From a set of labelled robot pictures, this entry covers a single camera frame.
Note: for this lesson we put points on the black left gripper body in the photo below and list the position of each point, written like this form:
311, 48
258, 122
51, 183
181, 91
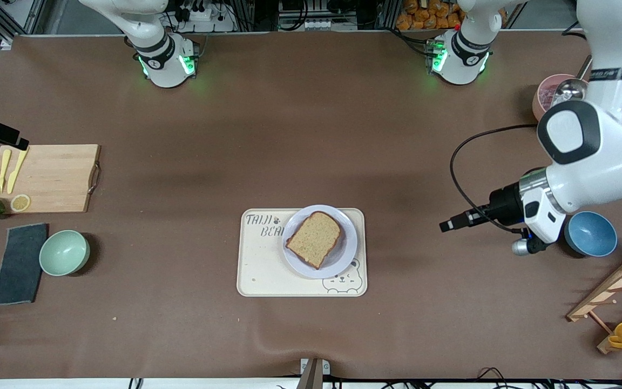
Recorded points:
504, 206

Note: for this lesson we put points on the lavender round plate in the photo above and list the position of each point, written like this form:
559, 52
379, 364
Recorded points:
346, 254

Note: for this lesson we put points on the brown toast bread slice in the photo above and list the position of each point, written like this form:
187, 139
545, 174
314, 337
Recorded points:
313, 237

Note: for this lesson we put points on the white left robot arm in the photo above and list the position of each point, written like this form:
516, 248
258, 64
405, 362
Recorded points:
602, 173

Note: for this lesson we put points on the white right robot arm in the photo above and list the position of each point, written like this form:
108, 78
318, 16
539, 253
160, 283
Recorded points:
165, 65

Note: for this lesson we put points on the yellow plastic fork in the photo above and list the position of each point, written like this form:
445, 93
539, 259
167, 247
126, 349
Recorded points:
4, 162

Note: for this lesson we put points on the yellow plastic knife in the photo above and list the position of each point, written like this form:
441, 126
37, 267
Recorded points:
17, 167

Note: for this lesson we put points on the wooden cutting board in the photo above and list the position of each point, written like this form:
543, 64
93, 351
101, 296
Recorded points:
57, 173

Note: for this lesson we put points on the lemon slice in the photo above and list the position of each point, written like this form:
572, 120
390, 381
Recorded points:
20, 203

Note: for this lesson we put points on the blue bowl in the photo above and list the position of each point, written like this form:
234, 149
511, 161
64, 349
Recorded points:
594, 237

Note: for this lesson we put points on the pink bowl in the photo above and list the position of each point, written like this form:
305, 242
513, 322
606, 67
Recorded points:
539, 105

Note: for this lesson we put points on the dark grey cloth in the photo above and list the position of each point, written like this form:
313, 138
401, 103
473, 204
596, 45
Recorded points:
19, 265

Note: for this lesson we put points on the metal scoop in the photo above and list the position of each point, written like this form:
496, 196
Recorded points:
569, 89

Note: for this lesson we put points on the light green bowl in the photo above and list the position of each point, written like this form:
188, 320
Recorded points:
63, 253

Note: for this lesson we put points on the wooden rack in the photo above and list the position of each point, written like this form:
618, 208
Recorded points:
608, 294

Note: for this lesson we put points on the orange bread roll pile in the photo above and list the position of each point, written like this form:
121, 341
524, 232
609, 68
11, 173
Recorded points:
419, 16

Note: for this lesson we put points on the cream bear print tray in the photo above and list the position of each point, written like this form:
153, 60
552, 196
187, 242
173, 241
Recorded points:
259, 270

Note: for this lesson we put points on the white power strip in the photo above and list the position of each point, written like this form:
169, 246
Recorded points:
200, 13
313, 25

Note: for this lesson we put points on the aluminium frame post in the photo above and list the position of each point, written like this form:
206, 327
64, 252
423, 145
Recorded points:
7, 40

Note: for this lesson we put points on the metal camera bracket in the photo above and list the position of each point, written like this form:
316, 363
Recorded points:
311, 373

